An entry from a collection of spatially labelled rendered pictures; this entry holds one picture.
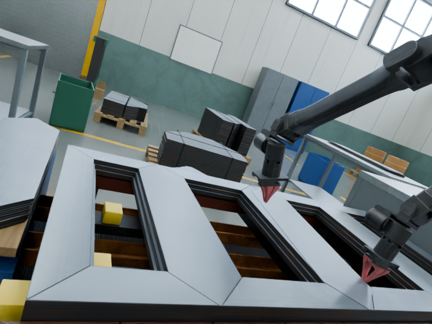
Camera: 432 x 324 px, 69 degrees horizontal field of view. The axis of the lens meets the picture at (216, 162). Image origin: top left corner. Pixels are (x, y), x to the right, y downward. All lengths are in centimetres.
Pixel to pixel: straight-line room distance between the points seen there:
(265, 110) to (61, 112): 605
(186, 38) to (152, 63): 111
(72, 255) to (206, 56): 855
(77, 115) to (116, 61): 472
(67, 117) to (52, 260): 376
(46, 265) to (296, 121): 68
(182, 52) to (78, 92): 508
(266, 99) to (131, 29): 399
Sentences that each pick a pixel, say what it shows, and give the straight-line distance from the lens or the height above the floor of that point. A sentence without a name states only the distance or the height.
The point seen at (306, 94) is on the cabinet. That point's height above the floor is 166.
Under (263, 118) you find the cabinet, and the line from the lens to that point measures 912.
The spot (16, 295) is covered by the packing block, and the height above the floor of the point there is 81.
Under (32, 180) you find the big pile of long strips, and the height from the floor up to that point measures 85.
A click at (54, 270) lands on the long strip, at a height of 86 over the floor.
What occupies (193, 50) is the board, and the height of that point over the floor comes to 167.
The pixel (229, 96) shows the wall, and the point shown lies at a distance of 934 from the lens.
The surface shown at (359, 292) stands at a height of 86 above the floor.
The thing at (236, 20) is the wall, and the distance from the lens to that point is 931.
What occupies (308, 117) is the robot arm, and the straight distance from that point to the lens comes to 90.
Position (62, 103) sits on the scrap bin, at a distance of 431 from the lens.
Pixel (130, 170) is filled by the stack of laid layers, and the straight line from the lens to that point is 117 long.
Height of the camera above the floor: 127
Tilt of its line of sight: 14 degrees down
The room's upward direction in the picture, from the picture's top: 21 degrees clockwise
